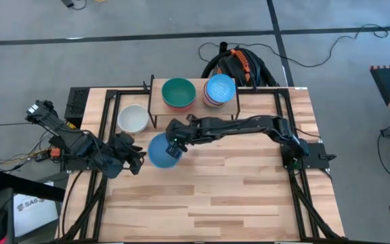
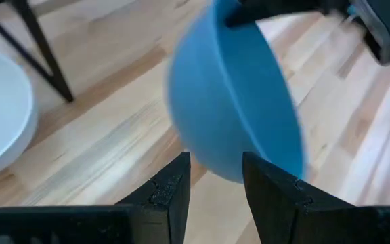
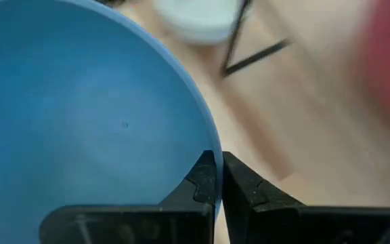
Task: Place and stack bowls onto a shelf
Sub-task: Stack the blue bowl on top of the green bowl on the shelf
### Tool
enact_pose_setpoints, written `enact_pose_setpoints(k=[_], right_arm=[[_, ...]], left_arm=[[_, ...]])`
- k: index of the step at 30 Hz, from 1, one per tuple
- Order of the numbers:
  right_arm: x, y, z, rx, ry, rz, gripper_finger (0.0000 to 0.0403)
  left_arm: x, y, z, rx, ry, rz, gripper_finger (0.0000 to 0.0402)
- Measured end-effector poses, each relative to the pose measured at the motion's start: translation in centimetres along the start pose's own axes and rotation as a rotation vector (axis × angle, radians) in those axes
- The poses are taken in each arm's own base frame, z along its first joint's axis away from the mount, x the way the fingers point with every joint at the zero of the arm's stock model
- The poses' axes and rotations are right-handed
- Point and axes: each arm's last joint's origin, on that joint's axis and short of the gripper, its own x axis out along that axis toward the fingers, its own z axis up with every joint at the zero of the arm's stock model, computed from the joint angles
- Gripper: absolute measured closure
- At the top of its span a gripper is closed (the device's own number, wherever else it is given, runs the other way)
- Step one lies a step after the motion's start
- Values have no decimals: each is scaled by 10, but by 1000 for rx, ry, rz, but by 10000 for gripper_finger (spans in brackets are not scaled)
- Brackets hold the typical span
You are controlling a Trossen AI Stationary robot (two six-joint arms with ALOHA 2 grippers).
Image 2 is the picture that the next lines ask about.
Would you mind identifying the plain white bowl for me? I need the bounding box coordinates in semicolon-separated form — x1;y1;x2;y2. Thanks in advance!
0;43;39;182

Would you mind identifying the wooden shelf with black legs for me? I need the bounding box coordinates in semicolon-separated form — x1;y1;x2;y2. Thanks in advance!
0;0;76;104

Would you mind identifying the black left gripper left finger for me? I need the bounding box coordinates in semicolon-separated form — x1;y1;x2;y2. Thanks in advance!
115;151;192;244

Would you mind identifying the plain blue bowl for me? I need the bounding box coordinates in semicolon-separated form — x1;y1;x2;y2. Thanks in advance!
163;0;307;184

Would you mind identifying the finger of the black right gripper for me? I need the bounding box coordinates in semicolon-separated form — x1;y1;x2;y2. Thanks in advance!
224;0;321;28

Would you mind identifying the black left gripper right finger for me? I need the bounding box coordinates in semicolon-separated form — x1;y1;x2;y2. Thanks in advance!
242;151;379;244

